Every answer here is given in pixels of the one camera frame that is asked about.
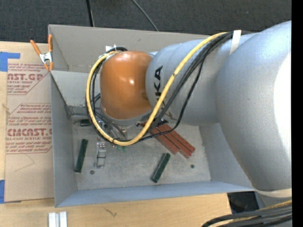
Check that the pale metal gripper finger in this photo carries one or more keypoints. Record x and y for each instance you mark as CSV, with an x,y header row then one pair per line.
x,y
100,162
101,150

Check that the dark green flat block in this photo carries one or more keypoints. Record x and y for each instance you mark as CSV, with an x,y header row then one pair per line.
x,y
85,122
81,156
161,167

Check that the grey metal bin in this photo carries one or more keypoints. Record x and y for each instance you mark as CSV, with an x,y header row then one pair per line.
x,y
132,174

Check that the red-brown flat block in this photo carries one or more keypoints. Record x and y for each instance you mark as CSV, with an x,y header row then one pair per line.
x,y
165,142
182,141
177,145

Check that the brown cardboard board, red print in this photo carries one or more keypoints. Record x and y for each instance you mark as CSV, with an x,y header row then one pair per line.
x,y
28,169

